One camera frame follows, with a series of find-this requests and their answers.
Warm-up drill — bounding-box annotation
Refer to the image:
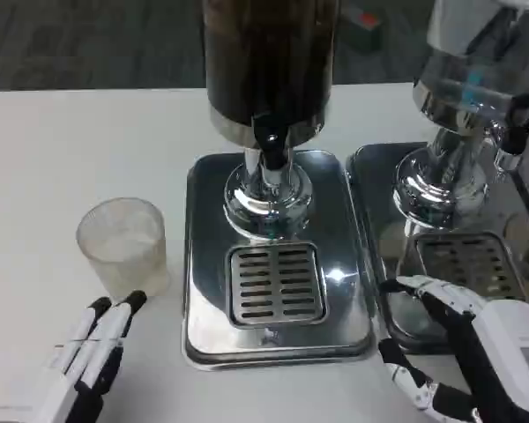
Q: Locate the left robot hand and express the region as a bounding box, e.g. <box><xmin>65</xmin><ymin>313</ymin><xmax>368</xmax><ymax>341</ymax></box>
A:
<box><xmin>0</xmin><ymin>289</ymin><xmax>149</xmax><ymax>423</ymax></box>

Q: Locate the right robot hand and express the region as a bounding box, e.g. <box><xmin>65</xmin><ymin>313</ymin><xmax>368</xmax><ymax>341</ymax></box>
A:
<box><xmin>377</xmin><ymin>275</ymin><xmax>529</xmax><ymax>423</ymax></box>

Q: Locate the clear ribbed glass cup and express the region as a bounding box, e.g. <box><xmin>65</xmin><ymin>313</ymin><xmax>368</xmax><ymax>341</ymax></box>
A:
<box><xmin>75</xmin><ymin>197</ymin><xmax>171</xmax><ymax>299</ymax></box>

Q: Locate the steel slotted tray grid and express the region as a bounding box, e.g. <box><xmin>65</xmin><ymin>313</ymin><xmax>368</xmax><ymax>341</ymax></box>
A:
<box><xmin>412</xmin><ymin>232</ymin><xmax>528</xmax><ymax>301</ymax></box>
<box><xmin>226</xmin><ymin>241</ymin><xmax>330</xmax><ymax>328</ymax></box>

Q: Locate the steel drip tray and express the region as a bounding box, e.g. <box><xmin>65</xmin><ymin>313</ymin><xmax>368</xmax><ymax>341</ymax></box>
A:
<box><xmin>346</xmin><ymin>141</ymin><xmax>529</xmax><ymax>353</ymax></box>
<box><xmin>183</xmin><ymin>149</ymin><xmax>376</xmax><ymax>366</ymax></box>

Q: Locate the clear drink dispenser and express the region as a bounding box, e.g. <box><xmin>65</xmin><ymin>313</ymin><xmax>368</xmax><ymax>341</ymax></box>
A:
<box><xmin>391</xmin><ymin>0</ymin><xmax>529</xmax><ymax>233</ymax></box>

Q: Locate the dark drink dispenser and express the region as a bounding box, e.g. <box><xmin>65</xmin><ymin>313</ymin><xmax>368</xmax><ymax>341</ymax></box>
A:
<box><xmin>201</xmin><ymin>0</ymin><xmax>336</xmax><ymax>241</ymax></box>

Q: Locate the green box with red top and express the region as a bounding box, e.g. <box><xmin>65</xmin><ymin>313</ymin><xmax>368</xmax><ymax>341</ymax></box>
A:
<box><xmin>339</xmin><ymin>6</ymin><xmax>384</xmax><ymax>50</ymax></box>

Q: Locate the black loop-handle dispenser tap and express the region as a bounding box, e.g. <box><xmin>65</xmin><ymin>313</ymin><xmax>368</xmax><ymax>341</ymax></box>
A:
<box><xmin>493</xmin><ymin>92</ymin><xmax>529</xmax><ymax>173</ymax></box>

